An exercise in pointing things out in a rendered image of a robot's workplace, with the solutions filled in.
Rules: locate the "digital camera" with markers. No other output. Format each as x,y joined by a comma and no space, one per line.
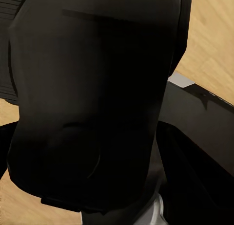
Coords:
89,78

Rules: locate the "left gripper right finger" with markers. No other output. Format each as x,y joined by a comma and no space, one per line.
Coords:
201,189

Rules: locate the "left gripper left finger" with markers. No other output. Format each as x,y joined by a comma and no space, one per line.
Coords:
6,134

